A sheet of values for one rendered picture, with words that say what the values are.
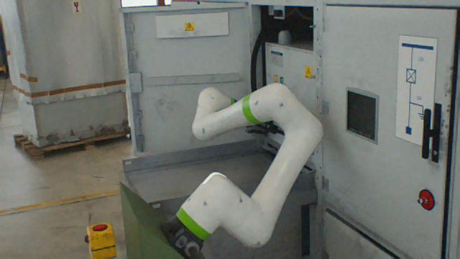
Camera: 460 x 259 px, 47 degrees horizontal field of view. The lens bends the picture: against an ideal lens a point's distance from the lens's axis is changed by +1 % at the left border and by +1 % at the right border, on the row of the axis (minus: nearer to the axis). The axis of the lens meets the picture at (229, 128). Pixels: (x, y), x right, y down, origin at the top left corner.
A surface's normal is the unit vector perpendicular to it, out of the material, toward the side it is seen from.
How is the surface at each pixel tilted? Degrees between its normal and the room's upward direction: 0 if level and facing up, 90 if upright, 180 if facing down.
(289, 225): 90
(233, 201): 87
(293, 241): 90
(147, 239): 90
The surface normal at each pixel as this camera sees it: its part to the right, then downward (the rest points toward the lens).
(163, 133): 0.04, 0.25
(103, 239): 0.36, 0.25
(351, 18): -0.93, 0.14
